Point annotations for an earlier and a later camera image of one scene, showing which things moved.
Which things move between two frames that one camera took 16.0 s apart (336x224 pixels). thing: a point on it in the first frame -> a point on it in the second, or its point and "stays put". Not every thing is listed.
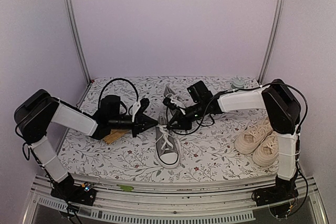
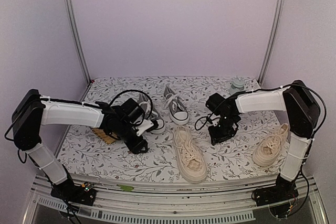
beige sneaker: [267, 151] stays put
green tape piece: [126, 188] stays put
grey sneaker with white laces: [168, 145] -> [151, 113]
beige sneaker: [251, 138] -> [192, 165]
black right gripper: [182, 124] -> [217, 138]
